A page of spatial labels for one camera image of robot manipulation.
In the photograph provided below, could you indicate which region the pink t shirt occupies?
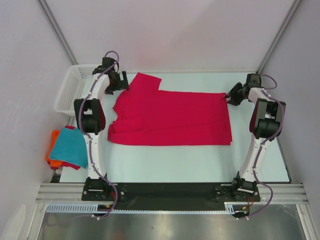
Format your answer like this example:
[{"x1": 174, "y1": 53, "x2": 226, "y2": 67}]
[
  {"x1": 62, "y1": 162, "x2": 81, "y2": 170},
  {"x1": 107, "y1": 72, "x2": 233, "y2": 147}
]

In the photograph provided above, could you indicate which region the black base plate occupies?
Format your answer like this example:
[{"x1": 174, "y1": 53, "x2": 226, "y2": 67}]
[{"x1": 81, "y1": 179, "x2": 261, "y2": 212}]

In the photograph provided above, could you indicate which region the white plastic basket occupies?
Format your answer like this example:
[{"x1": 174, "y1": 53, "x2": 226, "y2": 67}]
[{"x1": 53, "y1": 64, "x2": 98, "y2": 116}]

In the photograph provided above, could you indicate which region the aluminium frame rail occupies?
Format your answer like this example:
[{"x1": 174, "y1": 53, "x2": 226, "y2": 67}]
[{"x1": 35, "y1": 183, "x2": 309, "y2": 205}]

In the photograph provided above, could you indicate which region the orange t shirt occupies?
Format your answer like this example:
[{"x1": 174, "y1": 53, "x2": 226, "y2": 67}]
[{"x1": 45, "y1": 130, "x2": 62, "y2": 170}]

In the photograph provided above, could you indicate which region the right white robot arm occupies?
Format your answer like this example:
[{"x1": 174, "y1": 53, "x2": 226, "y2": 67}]
[{"x1": 224, "y1": 73, "x2": 287, "y2": 202}]

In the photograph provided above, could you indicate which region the teal t shirt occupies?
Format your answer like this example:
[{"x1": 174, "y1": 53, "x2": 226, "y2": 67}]
[{"x1": 50, "y1": 125, "x2": 88, "y2": 169}]

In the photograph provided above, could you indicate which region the white cable duct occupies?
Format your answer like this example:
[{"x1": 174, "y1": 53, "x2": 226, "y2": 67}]
[{"x1": 46, "y1": 203, "x2": 249, "y2": 215}]

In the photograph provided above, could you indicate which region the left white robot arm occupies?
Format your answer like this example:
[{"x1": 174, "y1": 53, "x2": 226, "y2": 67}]
[{"x1": 73, "y1": 56, "x2": 129, "y2": 200}]

